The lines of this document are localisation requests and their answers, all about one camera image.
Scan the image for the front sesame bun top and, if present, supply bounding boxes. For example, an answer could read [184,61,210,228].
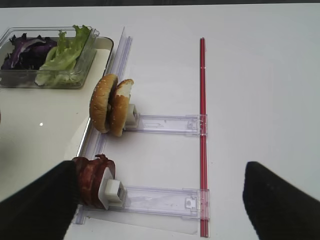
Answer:
[89,73,118,133]

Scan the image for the right clear long divider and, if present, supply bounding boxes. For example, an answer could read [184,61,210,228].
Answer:
[73,33,132,225]

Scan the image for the rear meat patty slice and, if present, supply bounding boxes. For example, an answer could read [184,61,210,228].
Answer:
[87,154,116,210]

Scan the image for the white bun-top pusher block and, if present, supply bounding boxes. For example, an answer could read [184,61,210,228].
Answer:
[123,103,139,130]

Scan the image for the clear patty pusher track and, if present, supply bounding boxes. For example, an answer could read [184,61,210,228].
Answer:
[108,186,210,220]

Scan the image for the green lettuce leaves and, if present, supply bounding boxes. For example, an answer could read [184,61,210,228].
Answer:
[34,25,92,88]

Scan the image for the clear bun-top pusher track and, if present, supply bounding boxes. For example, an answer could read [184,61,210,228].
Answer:
[124,113,208,136]

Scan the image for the rear sesame bun top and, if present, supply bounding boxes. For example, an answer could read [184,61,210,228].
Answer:
[109,78,134,137]

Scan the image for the sesame bun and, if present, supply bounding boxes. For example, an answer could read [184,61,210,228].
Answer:
[109,78,134,137]
[89,73,118,133]

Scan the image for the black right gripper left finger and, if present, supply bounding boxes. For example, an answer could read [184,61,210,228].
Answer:
[0,160,80,240]

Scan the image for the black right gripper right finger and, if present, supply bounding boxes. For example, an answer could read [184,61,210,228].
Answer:
[242,161,320,240]

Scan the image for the right red rail strip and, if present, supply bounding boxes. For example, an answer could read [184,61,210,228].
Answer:
[199,37,209,238]

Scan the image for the clear plastic salad container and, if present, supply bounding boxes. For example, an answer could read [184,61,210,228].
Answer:
[0,25,100,89]

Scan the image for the meat patty slice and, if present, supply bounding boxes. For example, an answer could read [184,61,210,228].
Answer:
[72,156,101,207]
[87,154,116,210]

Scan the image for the front meat patty slice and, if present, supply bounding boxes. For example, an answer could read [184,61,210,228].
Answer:
[72,156,101,207]

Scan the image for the white metal tray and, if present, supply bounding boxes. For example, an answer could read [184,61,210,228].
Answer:
[0,37,114,161]

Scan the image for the white patty pusher block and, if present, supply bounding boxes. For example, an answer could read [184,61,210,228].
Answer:
[98,167,127,210]

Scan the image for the purple cabbage leaves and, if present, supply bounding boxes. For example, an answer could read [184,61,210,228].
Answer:
[1,33,57,70]

